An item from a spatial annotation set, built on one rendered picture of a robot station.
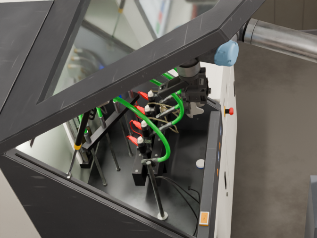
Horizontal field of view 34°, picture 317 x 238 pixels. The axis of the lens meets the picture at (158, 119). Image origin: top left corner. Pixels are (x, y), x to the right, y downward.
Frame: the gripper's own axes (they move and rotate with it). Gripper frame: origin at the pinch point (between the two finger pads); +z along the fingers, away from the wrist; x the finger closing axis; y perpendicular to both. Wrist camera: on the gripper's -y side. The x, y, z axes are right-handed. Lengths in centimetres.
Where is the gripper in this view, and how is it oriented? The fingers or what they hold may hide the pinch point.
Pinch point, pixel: (189, 114)
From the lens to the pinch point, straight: 178.4
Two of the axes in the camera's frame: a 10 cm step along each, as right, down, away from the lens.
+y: 9.8, 0.0, -2.1
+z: 1.5, 6.8, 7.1
